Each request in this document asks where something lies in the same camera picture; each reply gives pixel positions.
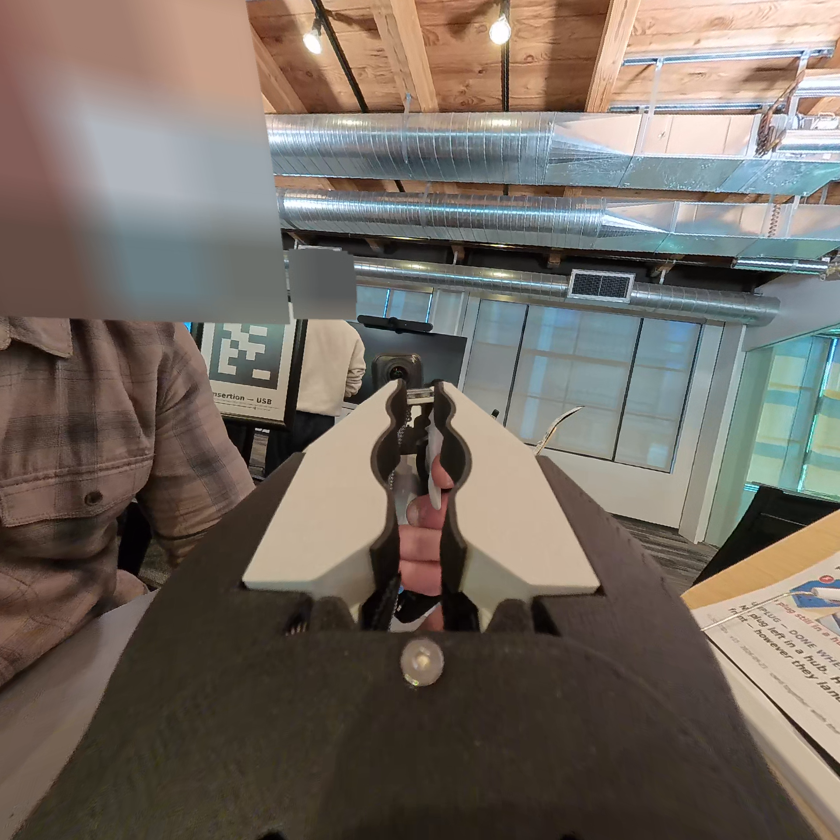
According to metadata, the printed tag board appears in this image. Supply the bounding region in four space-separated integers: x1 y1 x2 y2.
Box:
197 322 300 427

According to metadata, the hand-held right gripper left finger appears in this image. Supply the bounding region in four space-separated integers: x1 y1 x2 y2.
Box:
243 381 401 631

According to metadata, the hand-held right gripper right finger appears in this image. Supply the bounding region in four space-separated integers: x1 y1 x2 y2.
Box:
437 382 602 631

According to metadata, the silver braided usb cable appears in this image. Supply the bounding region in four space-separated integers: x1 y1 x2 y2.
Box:
405 385 437 454

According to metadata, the person's left hand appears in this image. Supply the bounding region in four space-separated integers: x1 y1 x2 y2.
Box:
397 453 454 598

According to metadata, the white desk lamp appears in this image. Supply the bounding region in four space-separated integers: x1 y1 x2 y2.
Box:
532 407 585 460

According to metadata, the printed instruction sheet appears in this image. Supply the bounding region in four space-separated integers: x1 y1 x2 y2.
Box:
696 552 840 762

